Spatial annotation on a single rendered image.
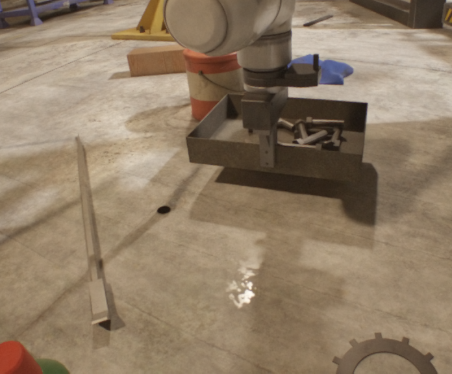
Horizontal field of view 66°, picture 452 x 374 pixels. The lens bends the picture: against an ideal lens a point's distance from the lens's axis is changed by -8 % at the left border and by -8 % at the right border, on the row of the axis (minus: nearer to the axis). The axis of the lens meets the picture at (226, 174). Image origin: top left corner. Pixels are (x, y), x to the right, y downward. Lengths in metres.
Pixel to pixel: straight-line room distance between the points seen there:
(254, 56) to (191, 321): 0.41
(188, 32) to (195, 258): 0.40
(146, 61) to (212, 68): 0.64
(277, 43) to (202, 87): 0.51
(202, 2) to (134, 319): 0.45
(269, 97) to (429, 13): 1.87
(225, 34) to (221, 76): 0.66
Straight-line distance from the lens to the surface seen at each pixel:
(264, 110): 0.59
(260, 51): 0.58
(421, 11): 2.36
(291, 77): 0.60
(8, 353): 0.32
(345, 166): 0.69
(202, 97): 1.08
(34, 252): 0.79
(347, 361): 0.53
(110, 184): 0.91
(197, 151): 0.76
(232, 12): 0.38
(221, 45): 0.40
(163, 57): 1.61
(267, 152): 0.68
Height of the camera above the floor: 0.46
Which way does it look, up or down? 33 degrees down
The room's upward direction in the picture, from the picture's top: 6 degrees counter-clockwise
